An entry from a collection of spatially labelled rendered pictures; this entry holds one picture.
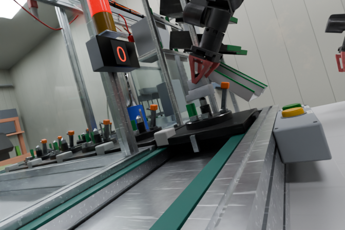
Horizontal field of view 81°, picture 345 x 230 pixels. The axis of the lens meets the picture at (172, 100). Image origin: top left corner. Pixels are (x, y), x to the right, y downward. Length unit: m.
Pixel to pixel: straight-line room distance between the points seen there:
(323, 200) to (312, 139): 0.09
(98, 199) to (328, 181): 0.38
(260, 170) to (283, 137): 0.17
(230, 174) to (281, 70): 3.60
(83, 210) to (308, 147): 0.36
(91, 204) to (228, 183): 0.24
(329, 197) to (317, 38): 3.54
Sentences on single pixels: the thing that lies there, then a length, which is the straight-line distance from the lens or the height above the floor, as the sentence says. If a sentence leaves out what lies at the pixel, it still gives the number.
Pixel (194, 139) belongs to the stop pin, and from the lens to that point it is 0.49.
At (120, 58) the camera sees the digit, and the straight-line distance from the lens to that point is 0.51.
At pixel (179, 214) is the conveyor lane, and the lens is 0.21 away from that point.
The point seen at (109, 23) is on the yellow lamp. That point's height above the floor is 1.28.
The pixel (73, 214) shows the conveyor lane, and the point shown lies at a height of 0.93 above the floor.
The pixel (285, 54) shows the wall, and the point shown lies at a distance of 3.81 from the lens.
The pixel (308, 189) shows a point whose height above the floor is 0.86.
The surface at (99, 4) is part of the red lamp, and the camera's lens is 0.56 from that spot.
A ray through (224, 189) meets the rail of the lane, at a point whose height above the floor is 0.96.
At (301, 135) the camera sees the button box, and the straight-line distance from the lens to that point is 0.39.
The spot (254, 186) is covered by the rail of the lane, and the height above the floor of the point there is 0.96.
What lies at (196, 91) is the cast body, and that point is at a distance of 0.59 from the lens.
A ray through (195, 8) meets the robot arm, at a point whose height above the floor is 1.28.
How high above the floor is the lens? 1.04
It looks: 2 degrees up
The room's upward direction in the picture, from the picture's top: 16 degrees counter-clockwise
